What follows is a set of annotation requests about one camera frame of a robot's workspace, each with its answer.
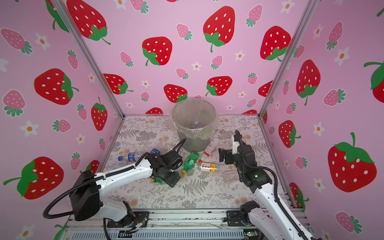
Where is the green bottle yellow cap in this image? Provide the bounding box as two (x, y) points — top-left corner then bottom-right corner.
(151, 178), (165, 185)

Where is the square clear bottle green cap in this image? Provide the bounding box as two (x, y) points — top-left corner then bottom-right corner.
(222, 170), (239, 184)

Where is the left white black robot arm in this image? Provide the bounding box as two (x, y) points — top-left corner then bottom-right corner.
(43, 150), (183, 227)

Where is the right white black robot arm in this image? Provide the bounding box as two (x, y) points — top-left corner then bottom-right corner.
(219, 144), (315, 240)

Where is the green bottle near bin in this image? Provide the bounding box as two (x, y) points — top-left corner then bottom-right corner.
(182, 152), (200, 175)

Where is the grey mesh waste bin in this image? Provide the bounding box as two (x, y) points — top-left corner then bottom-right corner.
(170, 98), (219, 153)

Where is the Pocari Sweat bottle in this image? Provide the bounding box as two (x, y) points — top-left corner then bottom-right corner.
(150, 148), (162, 155)

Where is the Pepsi water bottle blue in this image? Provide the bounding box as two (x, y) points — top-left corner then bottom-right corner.
(118, 152), (144, 162)

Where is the white bottle red cap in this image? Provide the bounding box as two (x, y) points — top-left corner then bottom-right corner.
(199, 138), (220, 163)

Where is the bottle yellow white label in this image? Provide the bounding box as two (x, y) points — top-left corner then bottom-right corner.
(195, 163), (219, 173)

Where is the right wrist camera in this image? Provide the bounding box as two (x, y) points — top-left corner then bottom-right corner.
(232, 140), (240, 155)

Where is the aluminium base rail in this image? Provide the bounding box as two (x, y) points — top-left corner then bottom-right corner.
(59, 209), (267, 240)

